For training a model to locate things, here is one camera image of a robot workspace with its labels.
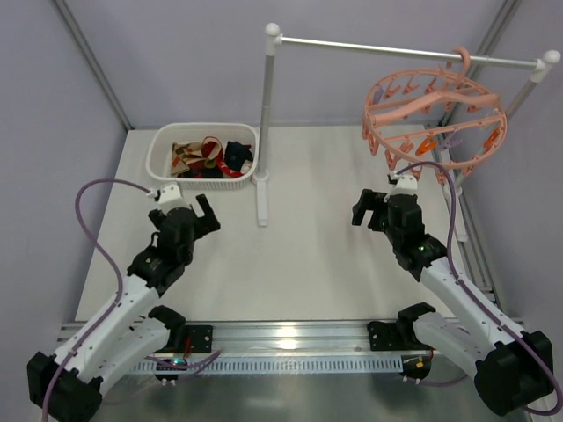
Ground navy sock beige toe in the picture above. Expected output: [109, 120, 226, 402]
[178, 167, 223, 179]

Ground navy sock red toe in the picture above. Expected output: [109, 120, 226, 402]
[224, 141, 253, 172]

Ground beige orange argyle sock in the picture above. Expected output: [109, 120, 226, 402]
[170, 143, 196, 177]

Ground pink round clip hanger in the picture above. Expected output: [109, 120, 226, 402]
[362, 47, 508, 176]

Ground beige striped ribbed sock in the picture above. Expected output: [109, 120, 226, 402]
[181, 136, 223, 169]

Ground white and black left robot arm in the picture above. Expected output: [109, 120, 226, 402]
[27, 185, 221, 421]

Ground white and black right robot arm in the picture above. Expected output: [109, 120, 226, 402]
[351, 189, 560, 416]

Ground white perforated plastic basket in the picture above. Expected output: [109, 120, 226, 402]
[145, 122, 259, 191]

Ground silver white clothes rack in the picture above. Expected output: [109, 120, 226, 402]
[252, 23, 561, 228]

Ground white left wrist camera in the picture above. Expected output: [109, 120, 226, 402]
[145, 182, 184, 212]

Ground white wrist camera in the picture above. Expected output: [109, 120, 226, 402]
[388, 171, 418, 196]
[145, 182, 184, 212]

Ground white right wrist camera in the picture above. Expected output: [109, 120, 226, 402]
[388, 171, 418, 196]

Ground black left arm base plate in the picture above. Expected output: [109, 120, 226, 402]
[157, 324, 214, 354]

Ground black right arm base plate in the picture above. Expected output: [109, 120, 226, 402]
[367, 320, 429, 352]

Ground aluminium mounting rail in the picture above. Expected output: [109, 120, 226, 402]
[53, 318, 536, 358]

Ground grey slotted cable duct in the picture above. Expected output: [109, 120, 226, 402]
[129, 354, 404, 376]

